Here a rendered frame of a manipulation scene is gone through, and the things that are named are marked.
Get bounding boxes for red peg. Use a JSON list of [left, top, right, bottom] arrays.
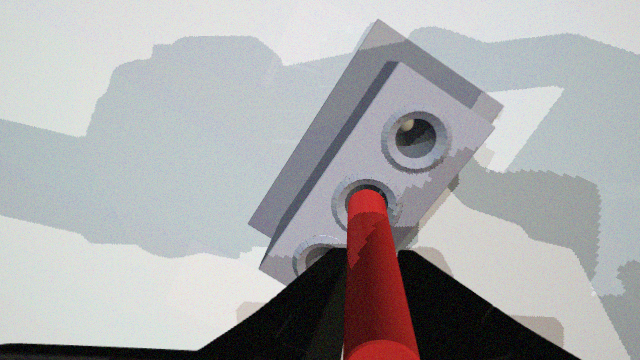
[[343, 189, 420, 360]]

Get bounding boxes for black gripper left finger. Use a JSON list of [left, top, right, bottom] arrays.
[[0, 247, 347, 360]]

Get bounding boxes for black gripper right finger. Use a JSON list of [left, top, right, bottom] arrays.
[[397, 250, 580, 360]]

